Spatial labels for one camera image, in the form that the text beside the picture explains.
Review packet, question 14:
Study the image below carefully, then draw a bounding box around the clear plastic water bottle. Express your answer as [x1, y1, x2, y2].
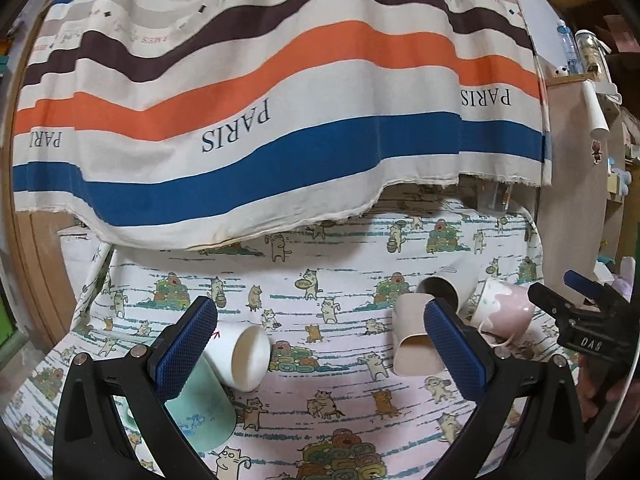
[556, 20, 584, 75]

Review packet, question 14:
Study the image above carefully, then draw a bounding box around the pink white mug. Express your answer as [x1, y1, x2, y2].
[470, 278, 536, 347]

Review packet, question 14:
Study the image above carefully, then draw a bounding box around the cat pattern bed sheet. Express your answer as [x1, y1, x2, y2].
[2, 185, 542, 479]

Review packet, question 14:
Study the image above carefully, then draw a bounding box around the striped Paris blanket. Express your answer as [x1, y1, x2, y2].
[12, 0, 551, 250]

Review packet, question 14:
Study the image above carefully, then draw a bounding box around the wooden shelf unit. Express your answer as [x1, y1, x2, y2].
[537, 0, 640, 311]

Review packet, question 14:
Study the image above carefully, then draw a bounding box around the mint green cup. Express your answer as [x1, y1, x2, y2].
[165, 356, 236, 453]

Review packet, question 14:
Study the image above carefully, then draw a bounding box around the beige square cup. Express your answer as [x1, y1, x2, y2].
[392, 292, 445, 377]

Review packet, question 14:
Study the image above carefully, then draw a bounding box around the clear glass jar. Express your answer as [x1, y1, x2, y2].
[575, 29, 612, 81]

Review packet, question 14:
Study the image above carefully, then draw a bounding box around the white round cup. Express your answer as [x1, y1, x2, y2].
[203, 322, 271, 392]

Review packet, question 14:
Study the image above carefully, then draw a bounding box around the grey cylindrical cup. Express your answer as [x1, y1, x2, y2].
[416, 257, 480, 312]

